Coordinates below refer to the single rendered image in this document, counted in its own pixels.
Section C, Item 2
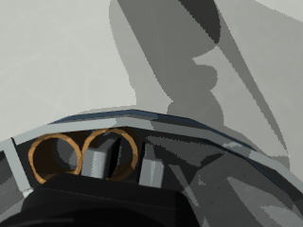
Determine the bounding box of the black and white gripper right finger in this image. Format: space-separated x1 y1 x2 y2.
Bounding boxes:
136 142 165 188

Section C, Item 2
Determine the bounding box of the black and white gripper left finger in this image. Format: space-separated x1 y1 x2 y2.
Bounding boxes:
81 136 121 180

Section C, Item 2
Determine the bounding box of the bronze ring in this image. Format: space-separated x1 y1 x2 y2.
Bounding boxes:
81 126 139 182
28 131 88 183

